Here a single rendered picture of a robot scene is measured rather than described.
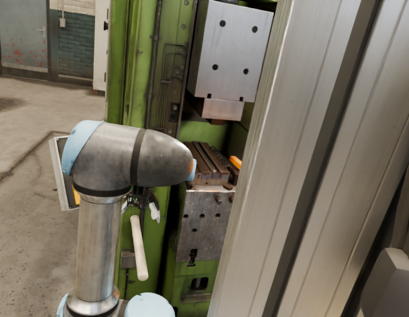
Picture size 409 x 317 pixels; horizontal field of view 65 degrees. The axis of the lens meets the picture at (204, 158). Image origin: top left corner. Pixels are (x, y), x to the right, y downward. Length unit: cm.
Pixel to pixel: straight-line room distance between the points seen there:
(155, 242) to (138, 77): 97
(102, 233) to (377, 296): 59
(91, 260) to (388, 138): 64
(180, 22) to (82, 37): 618
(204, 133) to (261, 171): 190
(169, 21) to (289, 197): 141
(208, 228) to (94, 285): 105
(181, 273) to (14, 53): 694
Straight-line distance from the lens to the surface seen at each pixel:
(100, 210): 68
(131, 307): 82
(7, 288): 244
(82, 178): 65
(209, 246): 182
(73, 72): 781
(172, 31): 155
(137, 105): 158
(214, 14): 145
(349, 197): 19
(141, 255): 159
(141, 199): 118
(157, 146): 61
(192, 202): 162
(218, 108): 152
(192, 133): 205
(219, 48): 147
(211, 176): 165
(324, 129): 19
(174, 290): 199
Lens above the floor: 167
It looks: 22 degrees down
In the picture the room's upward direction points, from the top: 10 degrees clockwise
